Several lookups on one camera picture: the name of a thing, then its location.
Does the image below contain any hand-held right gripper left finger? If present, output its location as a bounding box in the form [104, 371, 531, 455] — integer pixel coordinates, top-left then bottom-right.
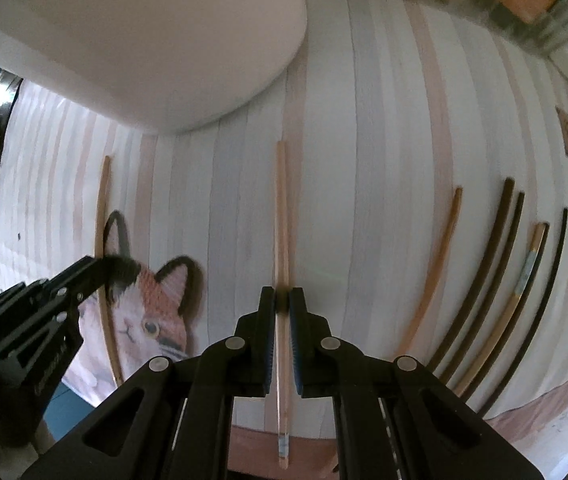
[18, 286, 277, 480]

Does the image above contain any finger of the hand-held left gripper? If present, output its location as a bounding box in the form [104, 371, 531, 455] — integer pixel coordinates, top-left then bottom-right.
[44, 255, 139, 308]

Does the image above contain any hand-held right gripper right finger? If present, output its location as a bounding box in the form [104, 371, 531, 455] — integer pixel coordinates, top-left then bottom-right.
[289, 286, 549, 480]

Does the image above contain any light wooden chopstick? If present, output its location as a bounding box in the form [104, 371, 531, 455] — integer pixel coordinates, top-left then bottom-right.
[280, 180, 295, 427]
[401, 187, 464, 358]
[274, 141, 291, 469]
[95, 155, 125, 389]

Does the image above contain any dark brown chopstick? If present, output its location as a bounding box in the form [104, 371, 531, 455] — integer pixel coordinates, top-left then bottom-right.
[439, 191, 526, 384]
[426, 177, 515, 368]

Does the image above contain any thin black chopstick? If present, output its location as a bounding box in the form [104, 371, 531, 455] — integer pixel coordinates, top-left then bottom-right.
[481, 207, 568, 419]

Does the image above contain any striped cat print mat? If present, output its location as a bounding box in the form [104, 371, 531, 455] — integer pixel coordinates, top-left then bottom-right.
[0, 0, 568, 467]

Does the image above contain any white round plate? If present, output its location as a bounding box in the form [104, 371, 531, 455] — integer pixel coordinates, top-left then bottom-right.
[0, 0, 309, 137]

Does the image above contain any golden chopstick with silver band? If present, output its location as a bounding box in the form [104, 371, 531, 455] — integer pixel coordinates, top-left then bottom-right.
[454, 222, 550, 399]

